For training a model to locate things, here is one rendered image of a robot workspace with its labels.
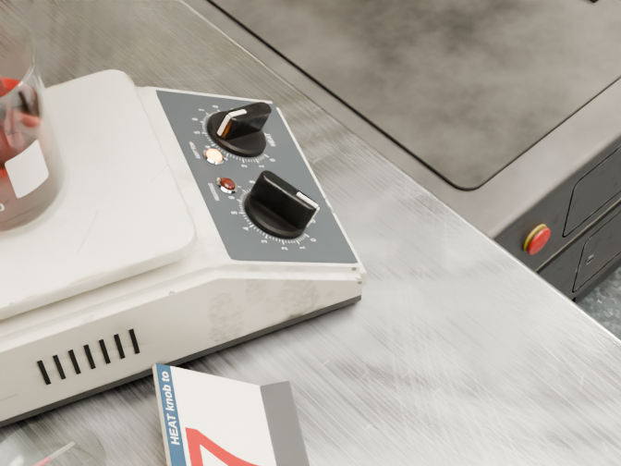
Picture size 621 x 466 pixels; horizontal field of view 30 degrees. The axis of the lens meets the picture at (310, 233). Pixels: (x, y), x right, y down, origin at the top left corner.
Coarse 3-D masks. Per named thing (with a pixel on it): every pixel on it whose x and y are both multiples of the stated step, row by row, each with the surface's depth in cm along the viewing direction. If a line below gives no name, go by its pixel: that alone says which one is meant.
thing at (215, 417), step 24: (192, 384) 52; (216, 384) 53; (192, 408) 51; (216, 408) 52; (240, 408) 53; (192, 432) 50; (216, 432) 51; (240, 432) 52; (192, 456) 50; (216, 456) 50; (240, 456) 51; (264, 456) 52
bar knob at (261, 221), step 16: (272, 176) 55; (256, 192) 55; (272, 192) 55; (288, 192) 55; (256, 208) 55; (272, 208) 55; (288, 208) 55; (304, 208) 54; (256, 224) 54; (272, 224) 55; (288, 224) 55; (304, 224) 55
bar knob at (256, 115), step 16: (224, 112) 59; (240, 112) 57; (256, 112) 58; (208, 128) 58; (224, 128) 57; (240, 128) 58; (256, 128) 59; (224, 144) 58; (240, 144) 58; (256, 144) 59
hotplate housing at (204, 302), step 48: (144, 96) 58; (192, 192) 54; (96, 288) 51; (144, 288) 51; (192, 288) 51; (240, 288) 53; (288, 288) 54; (336, 288) 56; (0, 336) 49; (48, 336) 50; (96, 336) 51; (144, 336) 53; (192, 336) 54; (240, 336) 56; (0, 384) 51; (48, 384) 52; (96, 384) 54
